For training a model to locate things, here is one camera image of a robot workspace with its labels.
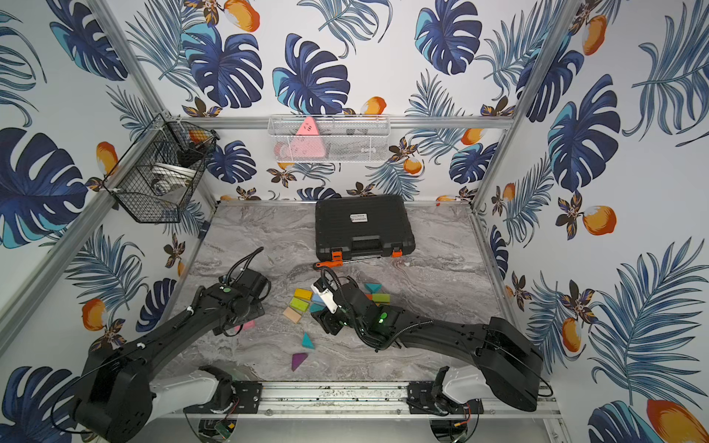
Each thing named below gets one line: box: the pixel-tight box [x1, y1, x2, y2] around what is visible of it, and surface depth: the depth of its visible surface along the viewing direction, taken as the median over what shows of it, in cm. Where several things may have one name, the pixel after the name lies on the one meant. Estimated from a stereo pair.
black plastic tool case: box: [314, 195, 416, 262], surface depth 105 cm
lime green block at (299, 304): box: [289, 297, 310, 312], surface depth 94 cm
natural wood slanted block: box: [282, 306, 302, 324], surface depth 91 cm
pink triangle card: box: [289, 116, 326, 158], surface depth 92 cm
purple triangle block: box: [291, 352, 309, 372], surface depth 82 cm
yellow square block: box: [293, 287, 313, 301], surface depth 97 cm
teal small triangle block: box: [300, 331, 316, 350], surface depth 85 cm
